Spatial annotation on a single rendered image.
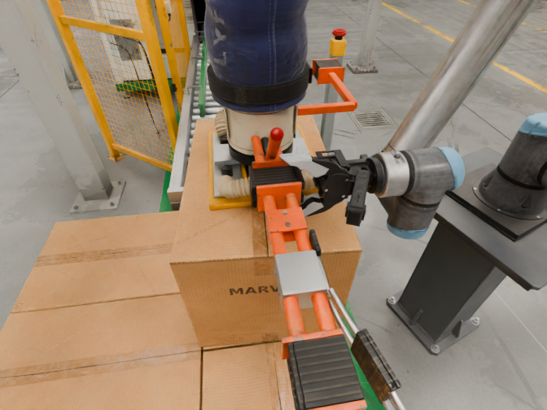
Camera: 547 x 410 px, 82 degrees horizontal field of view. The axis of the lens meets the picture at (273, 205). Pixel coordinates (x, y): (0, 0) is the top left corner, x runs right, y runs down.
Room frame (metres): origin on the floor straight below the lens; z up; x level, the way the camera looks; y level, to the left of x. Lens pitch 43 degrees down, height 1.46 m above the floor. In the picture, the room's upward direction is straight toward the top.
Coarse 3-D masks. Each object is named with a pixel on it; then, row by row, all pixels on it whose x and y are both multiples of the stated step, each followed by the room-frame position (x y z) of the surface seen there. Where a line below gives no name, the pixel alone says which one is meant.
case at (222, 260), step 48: (192, 144) 0.83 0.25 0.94; (192, 192) 0.60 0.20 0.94; (192, 240) 0.45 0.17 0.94; (240, 240) 0.45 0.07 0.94; (336, 240) 0.45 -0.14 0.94; (192, 288) 0.39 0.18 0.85; (240, 288) 0.40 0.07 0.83; (336, 288) 0.42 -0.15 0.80; (240, 336) 0.40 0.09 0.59; (288, 336) 0.41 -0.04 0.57
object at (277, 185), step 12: (252, 168) 0.49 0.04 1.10; (264, 168) 0.50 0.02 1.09; (276, 168) 0.50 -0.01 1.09; (288, 168) 0.50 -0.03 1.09; (252, 180) 0.46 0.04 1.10; (264, 180) 0.47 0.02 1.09; (276, 180) 0.47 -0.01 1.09; (288, 180) 0.47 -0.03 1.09; (300, 180) 0.46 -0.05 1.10; (252, 192) 0.44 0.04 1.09; (264, 192) 0.43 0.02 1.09; (276, 192) 0.43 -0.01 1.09; (288, 192) 0.44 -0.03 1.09; (300, 192) 0.44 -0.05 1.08; (252, 204) 0.44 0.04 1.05; (276, 204) 0.43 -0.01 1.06
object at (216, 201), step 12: (216, 132) 0.86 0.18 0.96; (216, 144) 0.79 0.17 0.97; (216, 168) 0.67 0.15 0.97; (228, 168) 0.63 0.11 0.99; (240, 168) 0.67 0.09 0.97; (216, 180) 0.62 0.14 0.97; (216, 192) 0.57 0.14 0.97; (216, 204) 0.54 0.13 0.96; (228, 204) 0.54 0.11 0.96; (240, 204) 0.55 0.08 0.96
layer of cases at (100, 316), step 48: (48, 240) 0.79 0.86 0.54; (96, 240) 0.79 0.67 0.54; (144, 240) 0.79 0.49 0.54; (48, 288) 0.58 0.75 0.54; (96, 288) 0.58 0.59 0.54; (144, 288) 0.58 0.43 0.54; (0, 336) 0.42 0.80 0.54; (48, 336) 0.42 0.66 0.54; (96, 336) 0.42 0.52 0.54; (144, 336) 0.42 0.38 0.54; (192, 336) 0.42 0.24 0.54; (0, 384) 0.29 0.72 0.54; (48, 384) 0.29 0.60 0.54; (96, 384) 0.29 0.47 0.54; (144, 384) 0.29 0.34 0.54; (192, 384) 0.29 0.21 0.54; (240, 384) 0.29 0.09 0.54; (288, 384) 0.29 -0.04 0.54
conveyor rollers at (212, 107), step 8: (200, 48) 3.09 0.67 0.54; (200, 56) 2.84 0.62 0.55; (200, 64) 2.66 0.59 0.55; (208, 64) 2.66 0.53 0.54; (208, 88) 2.21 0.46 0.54; (208, 96) 2.05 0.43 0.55; (208, 104) 1.95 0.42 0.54; (216, 104) 1.95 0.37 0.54; (192, 112) 1.86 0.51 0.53; (208, 112) 1.85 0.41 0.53; (216, 112) 1.86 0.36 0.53; (192, 120) 1.75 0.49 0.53; (192, 128) 1.66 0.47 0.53; (192, 136) 1.57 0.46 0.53
